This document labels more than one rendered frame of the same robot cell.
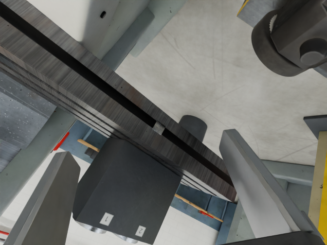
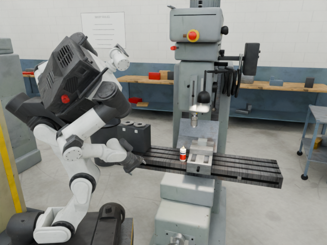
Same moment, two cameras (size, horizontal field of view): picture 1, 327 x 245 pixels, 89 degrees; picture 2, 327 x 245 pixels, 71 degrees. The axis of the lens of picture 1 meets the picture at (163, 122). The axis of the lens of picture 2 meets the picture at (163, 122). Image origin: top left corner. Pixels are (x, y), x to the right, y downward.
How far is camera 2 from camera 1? 133 cm
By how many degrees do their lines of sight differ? 9
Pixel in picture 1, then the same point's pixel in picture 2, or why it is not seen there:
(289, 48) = (114, 207)
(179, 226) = (49, 44)
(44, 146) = (175, 122)
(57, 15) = (169, 174)
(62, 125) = (174, 132)
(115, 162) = (142, 146)
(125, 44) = not seen: hidden behind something
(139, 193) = (131, 139)
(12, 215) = not seen: outside the picture
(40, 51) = (169, 166)
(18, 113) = (188, 131)
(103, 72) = (157, 168)
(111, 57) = not seen: hidden behind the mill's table
